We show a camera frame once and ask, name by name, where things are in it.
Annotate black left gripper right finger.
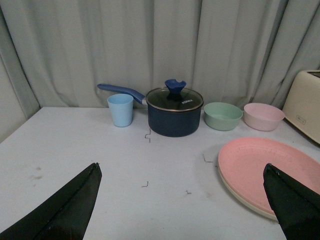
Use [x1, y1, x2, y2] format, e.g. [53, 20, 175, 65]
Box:
[263, 163, 320, 240]

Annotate pink plate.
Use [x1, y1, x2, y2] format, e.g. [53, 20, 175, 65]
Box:
[218, 137, 320, 215]

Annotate dark blue saucepan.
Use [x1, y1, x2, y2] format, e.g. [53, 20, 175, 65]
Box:
[97, 83, 203, 138]

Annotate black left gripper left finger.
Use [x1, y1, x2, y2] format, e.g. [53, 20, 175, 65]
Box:
[0, 163, 102, 240]

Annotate green bowl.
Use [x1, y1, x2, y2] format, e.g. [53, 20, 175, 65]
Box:
[203, 102, 243, 131]

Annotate light blue cup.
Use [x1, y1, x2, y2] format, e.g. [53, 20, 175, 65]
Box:
[107, 93, 134, 128]

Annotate grey curtain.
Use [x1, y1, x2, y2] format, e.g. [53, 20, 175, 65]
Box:
[0, 0, 320, 140]

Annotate pink bowl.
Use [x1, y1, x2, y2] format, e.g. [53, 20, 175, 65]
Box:
[243, 103, 285, 132]

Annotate cream plate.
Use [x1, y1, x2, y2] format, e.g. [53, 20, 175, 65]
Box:
[218, 168, 278, 222]

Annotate cream toaster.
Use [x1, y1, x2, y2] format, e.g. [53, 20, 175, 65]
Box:
[282, 70, 320, 144]

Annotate glass pot lid blue knob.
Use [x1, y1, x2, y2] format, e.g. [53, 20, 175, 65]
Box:
[146, 79, 204, 112]

